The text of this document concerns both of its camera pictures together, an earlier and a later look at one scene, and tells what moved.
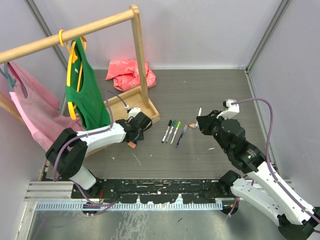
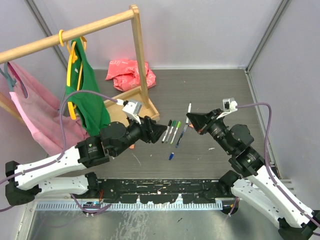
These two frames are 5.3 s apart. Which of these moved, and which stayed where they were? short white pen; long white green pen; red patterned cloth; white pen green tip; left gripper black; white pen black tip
Moved: short white pen; left gripper black
Stayed: white pen black tip; long white green pen; red patterned cloth; white pen green tip
